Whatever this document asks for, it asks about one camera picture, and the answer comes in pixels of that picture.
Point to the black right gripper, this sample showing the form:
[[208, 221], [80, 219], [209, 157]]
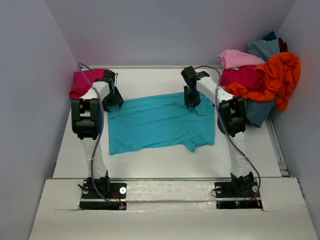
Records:
[[189, 100]]

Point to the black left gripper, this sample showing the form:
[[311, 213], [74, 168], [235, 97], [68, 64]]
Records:
[[117, 100]]

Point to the turquoise t-shirt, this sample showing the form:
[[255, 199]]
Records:
[[160, 121]]

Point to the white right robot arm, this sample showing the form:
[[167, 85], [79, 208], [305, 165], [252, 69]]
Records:
[[231, 121]]

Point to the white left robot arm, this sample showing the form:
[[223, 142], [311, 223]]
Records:
[[93, 94]]

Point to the folded magenta t-shirt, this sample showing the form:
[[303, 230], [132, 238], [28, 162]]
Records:
[[80, 85]]

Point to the pink t-shirt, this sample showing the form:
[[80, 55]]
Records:
[[233, 59]]

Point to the magenta t-shirt in pile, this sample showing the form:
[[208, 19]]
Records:
[[243, 75]]

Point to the slate blue t-shirt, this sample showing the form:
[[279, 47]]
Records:
[[258, 112]]

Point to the orange t-shirt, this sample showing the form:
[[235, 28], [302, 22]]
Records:
[[276, 80]]

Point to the grey-blue t-shirt at back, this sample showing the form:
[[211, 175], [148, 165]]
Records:
[[263, 49]]

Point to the dark blue t-shirt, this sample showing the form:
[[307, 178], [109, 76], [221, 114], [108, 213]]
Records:
[[270, 36]]

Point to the maroon t-shirt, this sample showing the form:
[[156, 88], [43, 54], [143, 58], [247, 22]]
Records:
[[283, 47]]

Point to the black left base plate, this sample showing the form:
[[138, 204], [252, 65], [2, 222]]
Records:
[[114, 200]]

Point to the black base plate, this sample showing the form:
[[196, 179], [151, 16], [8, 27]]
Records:
[[228, 199], [114, 200]]

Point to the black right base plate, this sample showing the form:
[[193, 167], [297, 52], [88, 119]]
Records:
[[228, 199]]

